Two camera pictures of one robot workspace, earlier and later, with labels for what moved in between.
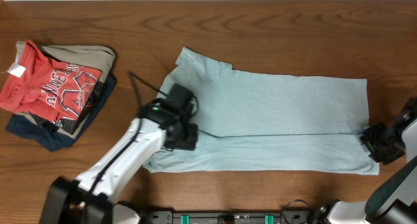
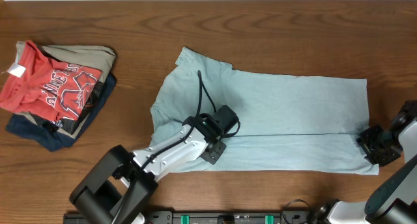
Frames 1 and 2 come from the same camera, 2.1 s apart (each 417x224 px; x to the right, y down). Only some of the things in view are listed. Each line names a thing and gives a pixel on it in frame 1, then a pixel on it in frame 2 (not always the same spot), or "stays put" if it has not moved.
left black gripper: [191, 143] -> [214, 159]
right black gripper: [367, 139] stays put
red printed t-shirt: [38, 84] stays put
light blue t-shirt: [263, 122] stays put
